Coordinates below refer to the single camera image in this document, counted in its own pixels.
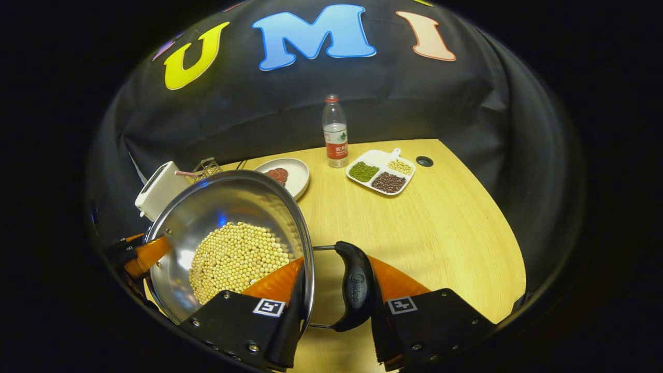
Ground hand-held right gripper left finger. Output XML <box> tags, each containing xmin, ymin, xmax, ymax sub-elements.
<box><xmin>179</xmin><ymin>257</ymin><xmax>306</xmax><ymax>371</ymax></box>

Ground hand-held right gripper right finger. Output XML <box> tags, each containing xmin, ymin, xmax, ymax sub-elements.
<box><xmin>368</xmin><ymin>255</ymin><xmax>498</xmax><ymax>371</ymax></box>

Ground stainless steel pot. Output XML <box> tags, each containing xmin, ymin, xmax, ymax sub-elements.
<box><xmin>144</xmin><ymin>169</ymin><xmax>374</xmax><ymax>332</ymax></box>

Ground pile of soybeans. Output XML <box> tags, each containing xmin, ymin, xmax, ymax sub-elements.
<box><xmin>188</xmin><ymin>222</ymin><xmax>296</xmax><ymax>305</ymax></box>

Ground white toaster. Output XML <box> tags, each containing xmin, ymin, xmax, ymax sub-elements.
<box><xmin>135</xmin><ymin>161</ymin><xmax>190</xmax><ymax>222</ymax></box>

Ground heap of red beans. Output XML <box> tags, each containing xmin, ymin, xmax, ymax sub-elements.
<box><xmin>371</xmin><ymin>171</ymin><xmax>407</xmax><ymax>194</ymax></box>

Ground white round plate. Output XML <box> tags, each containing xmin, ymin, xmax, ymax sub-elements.
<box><xmin>254</xmin><ymin>157</ymin><xmax>310</xmax><ymax>202</ymax></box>

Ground heap of green mung beans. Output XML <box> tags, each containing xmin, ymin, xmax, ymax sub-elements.
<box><xmin>349</xmin><ymin>161</ymin><xmax>380</xmax><ymax>183</ymax></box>

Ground white divided tray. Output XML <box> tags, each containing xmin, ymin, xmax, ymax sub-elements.
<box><xmin>345</xmin><ymin>148</ymin><xmax>416</xmax><ymax>196</ymax></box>

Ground clear plastic water bottle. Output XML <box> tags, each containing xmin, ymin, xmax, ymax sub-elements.
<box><xmin>322</xmin><ymin>94</ymin><xmax>349</xmax><ymax>168</ymax></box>

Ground black backdrop cloth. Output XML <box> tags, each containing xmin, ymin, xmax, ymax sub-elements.
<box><xmin>88</xmin><ymin>0</ymin><xmax>586</xmax><ymax>291</ymax></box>

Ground metal wire rack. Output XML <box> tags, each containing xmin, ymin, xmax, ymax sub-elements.
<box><xmin>193</xmin><ymin>157</ymin><xmax>223</xmax><ymax>182</ymax></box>

